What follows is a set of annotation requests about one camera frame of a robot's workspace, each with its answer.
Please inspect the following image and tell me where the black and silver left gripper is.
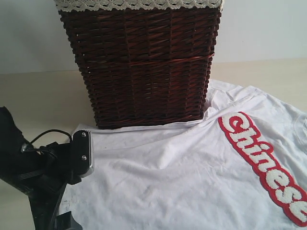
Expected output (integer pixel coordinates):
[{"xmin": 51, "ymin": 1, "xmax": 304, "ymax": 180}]
[{"xmin": 29, "ymin": 130, "xmax": 94, "ymax": 230}]

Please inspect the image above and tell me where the white t-shirt with red logo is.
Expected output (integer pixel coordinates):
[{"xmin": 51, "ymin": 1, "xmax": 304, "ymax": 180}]
[{"xmin": 59, "ymin": 80, "xmax": 307, "ymax": 230}]

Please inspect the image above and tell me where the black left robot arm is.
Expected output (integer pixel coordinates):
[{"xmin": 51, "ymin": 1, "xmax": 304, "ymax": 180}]
[{"xmin": 0, "ymin": 107, "xmax": 94, "ymax": 230}]

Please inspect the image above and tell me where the dark brown wicker basket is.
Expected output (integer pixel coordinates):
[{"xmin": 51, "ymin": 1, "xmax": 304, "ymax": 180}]
[{"xmin": 59, "ymin": 7, "xmax": 221, "ymax": 129}]

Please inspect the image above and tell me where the cream lace basket liner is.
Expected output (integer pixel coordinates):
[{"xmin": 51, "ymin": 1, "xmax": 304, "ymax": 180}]
[{"xmin": 55, "ymin": 0, "xmax": 224, "ymax": 12}]

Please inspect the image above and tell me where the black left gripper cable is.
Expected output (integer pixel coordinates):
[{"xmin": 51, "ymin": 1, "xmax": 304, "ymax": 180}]
[{"xmin": 20, "ymin": 129, "xmax": 72, "ymax": 156}]

